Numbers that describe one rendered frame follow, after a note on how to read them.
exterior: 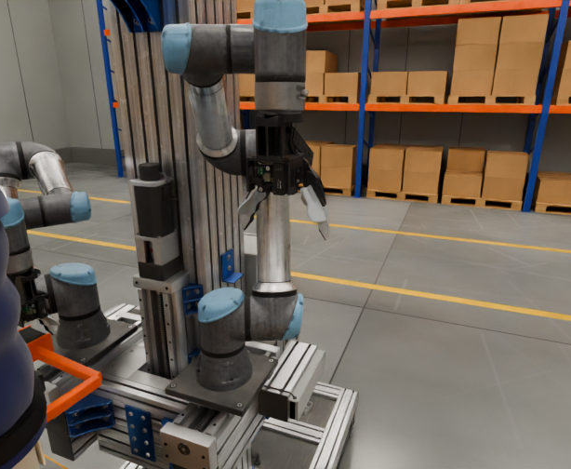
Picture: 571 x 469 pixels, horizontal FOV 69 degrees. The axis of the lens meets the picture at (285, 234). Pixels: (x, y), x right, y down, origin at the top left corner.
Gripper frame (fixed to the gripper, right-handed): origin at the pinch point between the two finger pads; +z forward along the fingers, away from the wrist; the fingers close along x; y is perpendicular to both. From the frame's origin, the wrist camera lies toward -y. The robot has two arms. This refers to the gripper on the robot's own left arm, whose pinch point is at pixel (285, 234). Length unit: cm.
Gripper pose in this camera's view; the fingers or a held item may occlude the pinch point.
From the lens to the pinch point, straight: 71.4
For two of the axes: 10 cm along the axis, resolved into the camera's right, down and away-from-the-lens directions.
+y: -3.7, 2.9, -8.8
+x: 9.3, 1.2, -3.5
